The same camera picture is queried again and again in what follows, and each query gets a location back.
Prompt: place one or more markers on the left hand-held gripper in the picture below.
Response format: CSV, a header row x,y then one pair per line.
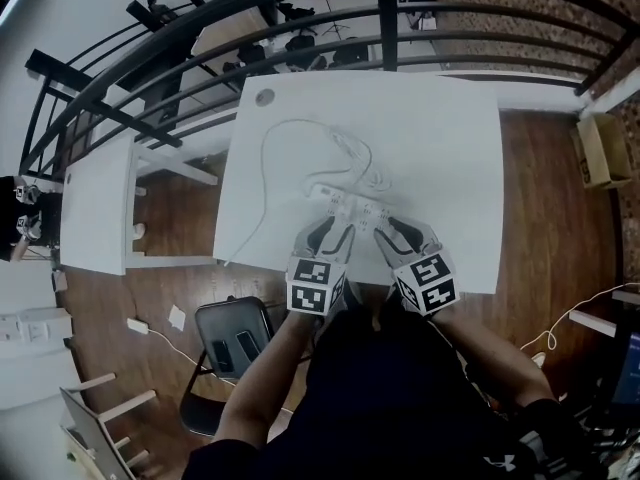
x,y
311,285

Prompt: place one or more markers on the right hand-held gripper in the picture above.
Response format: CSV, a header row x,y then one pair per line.
x,y
430,283

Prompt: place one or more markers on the white power strip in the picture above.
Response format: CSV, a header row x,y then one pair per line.
x,y
337,203

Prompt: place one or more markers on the white charger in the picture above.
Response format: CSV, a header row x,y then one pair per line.
x,y
359,207

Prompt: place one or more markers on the person's left forearm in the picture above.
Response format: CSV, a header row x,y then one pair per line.
x,y
260,383

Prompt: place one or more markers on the person's right forearm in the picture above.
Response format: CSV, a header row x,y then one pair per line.
x,y
490,353

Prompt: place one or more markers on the white power adapter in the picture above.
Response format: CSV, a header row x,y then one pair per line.
x,y
138,325

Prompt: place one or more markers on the black phone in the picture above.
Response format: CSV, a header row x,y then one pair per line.
x,y
223,357
249,347

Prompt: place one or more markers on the black folding chair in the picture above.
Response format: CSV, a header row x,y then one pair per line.
x,y
225,328

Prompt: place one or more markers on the person's black shirt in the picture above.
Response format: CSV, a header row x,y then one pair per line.
x,y
390,398

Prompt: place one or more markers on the white paper sheet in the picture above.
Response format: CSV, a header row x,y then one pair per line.
x,y
177,318

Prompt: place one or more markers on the cardboard box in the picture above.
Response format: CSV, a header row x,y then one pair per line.
x,y
602,150

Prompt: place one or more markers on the black metal railing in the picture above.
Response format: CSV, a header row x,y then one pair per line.
x,y
387,18

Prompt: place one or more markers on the small white table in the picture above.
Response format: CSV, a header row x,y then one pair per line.
x,y
95,213

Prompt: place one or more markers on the laptop screen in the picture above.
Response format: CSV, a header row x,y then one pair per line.
x,y
629,368

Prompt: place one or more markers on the wooden rack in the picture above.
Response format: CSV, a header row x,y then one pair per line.
x,y
95,428

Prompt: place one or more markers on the white boxes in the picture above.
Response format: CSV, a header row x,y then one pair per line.
x,y
35,325

